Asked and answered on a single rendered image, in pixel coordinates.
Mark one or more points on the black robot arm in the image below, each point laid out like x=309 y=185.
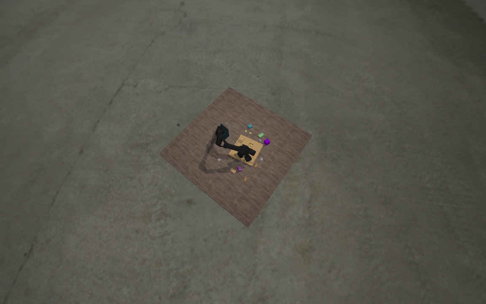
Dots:
x=242 y=150

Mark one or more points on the tan puzzle board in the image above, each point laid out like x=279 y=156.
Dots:
x=246 y=141

